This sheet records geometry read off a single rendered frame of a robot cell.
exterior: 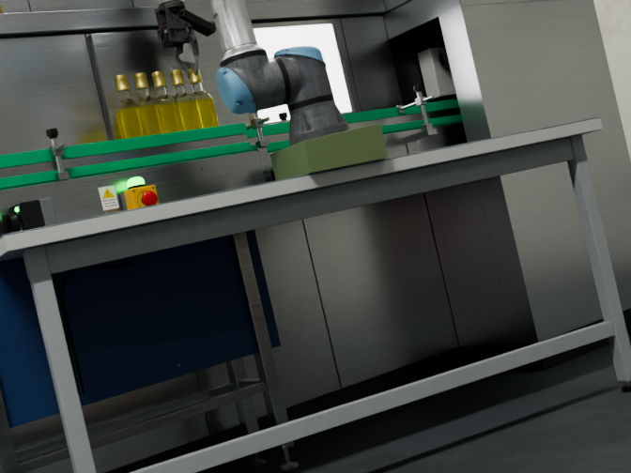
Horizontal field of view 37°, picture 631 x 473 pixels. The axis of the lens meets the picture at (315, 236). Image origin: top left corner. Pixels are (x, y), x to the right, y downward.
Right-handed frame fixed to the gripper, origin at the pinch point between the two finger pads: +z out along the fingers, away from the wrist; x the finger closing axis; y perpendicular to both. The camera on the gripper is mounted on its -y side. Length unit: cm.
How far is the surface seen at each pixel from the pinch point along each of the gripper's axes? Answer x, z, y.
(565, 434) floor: 79, 115, -32
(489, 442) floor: 62, 115, -23
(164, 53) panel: -12.2, -9.4, 1.2
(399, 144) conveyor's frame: 5, 32, -66
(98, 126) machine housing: -15.1, 9.5, 26.4
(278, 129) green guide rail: 3.9, 20.6, -21.9
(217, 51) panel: -12.3, -8.7, -17.2
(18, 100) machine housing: -15, 0, 48
